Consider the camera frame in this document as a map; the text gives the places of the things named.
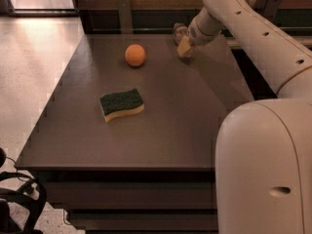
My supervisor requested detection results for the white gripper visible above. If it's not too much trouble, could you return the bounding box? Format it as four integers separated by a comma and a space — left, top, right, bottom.
177, 8, 223, 58

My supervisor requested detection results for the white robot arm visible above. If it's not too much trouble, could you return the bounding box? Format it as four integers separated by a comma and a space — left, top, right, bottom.
177, 0, 312, 234

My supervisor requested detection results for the orange ball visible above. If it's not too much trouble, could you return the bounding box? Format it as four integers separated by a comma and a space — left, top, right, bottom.
125, 44, 145, 67

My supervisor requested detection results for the green and yellow sponge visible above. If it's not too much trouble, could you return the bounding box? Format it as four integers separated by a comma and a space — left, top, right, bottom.
99, 89, 144, 123

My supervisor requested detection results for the brown drawer cabinet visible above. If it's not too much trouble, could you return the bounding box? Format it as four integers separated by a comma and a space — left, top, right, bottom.
17, 35, 252, 234

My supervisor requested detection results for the left metal bracket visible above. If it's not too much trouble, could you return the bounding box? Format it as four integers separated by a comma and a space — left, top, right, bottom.
117, 0, 133, 34

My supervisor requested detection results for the metal bracket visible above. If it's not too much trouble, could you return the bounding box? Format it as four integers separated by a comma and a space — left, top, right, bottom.
117, 0, 133, 34
262, 0, 282, 19

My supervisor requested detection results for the right metal bracket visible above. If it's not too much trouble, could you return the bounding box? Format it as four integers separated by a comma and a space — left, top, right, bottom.
262, 0, 282, 19

